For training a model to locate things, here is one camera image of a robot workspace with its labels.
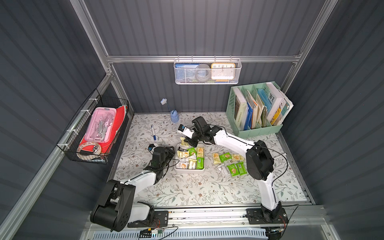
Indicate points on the blue folder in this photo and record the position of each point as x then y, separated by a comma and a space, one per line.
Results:
248, 122

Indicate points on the white storage box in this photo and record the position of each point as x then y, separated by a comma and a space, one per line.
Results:
197, 152

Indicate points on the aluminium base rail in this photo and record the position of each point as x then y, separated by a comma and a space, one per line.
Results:
299, 214

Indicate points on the mint green file organizer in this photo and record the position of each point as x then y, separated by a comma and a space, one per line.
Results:
266, 127

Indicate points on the pale green workspace book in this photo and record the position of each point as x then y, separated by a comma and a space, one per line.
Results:
241, 109

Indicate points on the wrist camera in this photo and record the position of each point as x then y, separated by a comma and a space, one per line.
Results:
151, 147
186, 131

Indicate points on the blue spray bottle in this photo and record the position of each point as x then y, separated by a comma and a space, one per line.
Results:
173, 113

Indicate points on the pale yellow cookie packet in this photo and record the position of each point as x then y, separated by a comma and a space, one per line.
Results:
183, 154

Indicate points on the yellow white clock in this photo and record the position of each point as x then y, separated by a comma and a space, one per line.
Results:
223, 71

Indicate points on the green cookie packet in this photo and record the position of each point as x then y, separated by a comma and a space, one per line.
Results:
233, 169
241, 168
200, 163

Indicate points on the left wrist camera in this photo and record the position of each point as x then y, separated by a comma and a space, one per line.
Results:
151, 147

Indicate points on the white wire wall basket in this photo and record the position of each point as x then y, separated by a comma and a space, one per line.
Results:
209, 61

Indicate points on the pale yellow packet back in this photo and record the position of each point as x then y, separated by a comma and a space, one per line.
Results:
183, 142

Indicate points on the black wire wall basket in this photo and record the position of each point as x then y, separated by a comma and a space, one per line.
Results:
74, 134

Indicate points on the red cloth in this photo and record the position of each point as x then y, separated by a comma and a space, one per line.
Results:
118, 122

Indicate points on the blue box in basket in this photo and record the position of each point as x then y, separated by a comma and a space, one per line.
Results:
185, 72

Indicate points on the clear tape dispenser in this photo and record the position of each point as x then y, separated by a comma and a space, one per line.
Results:
93, 148

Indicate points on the yellow illustrated book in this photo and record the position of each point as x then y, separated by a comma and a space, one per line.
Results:
276, 115

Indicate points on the blue white marker pen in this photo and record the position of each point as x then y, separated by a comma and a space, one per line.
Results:
153, 132

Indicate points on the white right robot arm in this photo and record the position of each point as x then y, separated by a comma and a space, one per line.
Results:
259, 161

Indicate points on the silver cookie packet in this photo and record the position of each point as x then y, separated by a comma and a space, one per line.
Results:
223, 170

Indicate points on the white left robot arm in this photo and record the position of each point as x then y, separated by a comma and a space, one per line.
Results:
116, 207

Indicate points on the green cookie packet upright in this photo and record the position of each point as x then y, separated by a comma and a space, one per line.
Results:
200, 163

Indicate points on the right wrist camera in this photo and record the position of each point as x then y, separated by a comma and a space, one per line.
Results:
186, 131

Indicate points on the grey tape roll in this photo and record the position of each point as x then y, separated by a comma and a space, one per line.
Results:
203, 73

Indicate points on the pink plastic tool case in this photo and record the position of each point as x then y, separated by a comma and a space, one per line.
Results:
101, 124

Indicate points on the white cookie packet front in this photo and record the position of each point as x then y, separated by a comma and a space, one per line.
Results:
182, 165

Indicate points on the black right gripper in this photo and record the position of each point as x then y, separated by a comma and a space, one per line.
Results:
192, 140

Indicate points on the black white marker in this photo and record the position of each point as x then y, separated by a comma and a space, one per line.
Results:
283, 155

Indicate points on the white illustrated book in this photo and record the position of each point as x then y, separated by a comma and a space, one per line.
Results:
276, 97

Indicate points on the beige paper stack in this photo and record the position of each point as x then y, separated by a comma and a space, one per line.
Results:
258, 108

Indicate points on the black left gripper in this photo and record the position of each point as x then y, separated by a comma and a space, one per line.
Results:
162, 150

